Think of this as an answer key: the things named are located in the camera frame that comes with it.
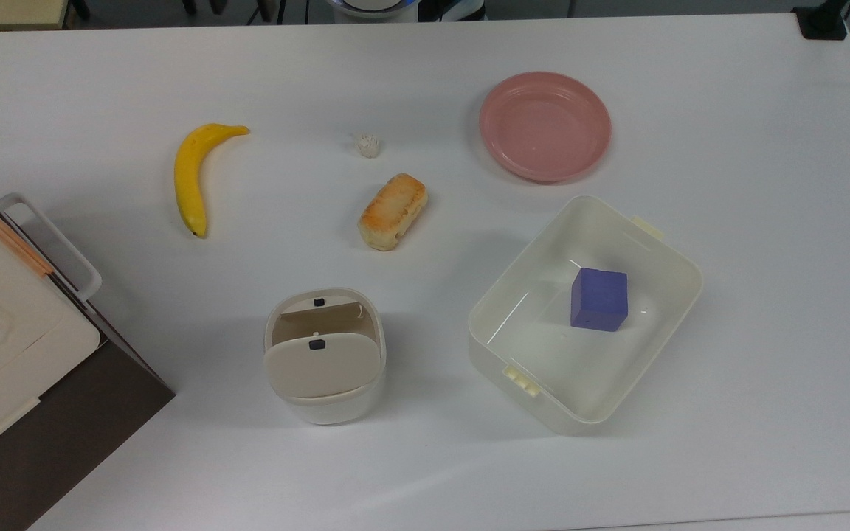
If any wooden side table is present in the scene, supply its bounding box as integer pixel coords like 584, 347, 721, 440
0, 0, 73, 32

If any white square trash can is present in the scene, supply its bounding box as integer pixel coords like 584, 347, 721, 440
263, 287, 387, 426

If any white and brown oven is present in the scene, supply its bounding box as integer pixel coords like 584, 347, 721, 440
0, 164, 176, 531

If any black table clamp mount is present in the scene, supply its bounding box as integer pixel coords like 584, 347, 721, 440
792, 0, 850, 41

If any white and blue robot base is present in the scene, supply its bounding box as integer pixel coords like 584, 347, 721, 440
325, 0, 486, 24

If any purple cube block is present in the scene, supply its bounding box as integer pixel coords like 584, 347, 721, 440
570, 267, 629, 332

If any toasted bread roll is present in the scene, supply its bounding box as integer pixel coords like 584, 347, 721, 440
359, 173, 428, 251

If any pink plastic plate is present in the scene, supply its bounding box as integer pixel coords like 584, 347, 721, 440
479, 71, 612, 184

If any white plastic storage container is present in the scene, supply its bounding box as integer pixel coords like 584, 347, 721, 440
467, 195, 704, 435

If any yellow banana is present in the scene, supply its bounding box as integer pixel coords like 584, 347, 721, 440
174, 123, 251, 238

